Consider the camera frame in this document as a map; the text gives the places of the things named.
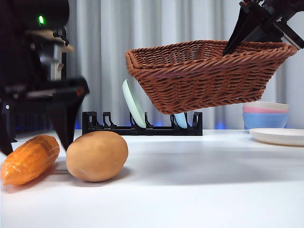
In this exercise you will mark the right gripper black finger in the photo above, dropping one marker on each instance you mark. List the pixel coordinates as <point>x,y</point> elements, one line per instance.
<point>263,35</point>
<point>238,33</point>

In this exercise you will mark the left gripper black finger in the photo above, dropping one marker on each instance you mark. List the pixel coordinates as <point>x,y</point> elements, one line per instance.
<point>4,128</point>
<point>65,121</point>

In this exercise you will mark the orange corn cob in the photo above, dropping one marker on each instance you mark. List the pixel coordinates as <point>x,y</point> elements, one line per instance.
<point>28,161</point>

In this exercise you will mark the tan potato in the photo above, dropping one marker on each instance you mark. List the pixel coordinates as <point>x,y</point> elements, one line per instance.
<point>97,156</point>

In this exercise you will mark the brown wicker basket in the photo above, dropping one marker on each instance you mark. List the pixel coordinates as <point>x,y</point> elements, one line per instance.
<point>204,83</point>

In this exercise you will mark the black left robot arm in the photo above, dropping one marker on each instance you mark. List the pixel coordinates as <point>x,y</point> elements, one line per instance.
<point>19,42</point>

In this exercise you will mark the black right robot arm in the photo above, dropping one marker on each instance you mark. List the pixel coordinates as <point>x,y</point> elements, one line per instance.
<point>293,7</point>

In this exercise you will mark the wooden cutting board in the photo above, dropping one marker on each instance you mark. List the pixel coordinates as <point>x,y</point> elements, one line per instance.
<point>69,48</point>

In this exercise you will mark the black dish rack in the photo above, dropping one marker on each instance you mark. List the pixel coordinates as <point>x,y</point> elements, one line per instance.
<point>114,130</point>

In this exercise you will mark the pale green plate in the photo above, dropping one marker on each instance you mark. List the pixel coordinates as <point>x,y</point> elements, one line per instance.
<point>133,104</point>

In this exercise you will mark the beige bowl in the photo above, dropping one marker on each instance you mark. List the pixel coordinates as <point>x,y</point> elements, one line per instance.
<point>273,106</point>

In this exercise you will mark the pink bowl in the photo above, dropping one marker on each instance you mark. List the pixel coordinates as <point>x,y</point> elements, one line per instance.
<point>259,110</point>

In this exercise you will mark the blue bowl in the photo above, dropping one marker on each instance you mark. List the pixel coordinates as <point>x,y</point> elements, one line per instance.
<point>263,121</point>

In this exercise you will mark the grey pleated curtain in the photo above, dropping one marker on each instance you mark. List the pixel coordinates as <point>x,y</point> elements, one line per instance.
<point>142,23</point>

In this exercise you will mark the white plate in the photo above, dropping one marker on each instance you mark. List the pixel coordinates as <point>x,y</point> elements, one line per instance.
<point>278,136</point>

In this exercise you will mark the light blue plate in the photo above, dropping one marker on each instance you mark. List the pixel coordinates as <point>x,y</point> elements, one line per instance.
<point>181,121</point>

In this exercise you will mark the black metal shelf frame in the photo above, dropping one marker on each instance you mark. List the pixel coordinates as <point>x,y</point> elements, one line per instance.
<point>63,61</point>

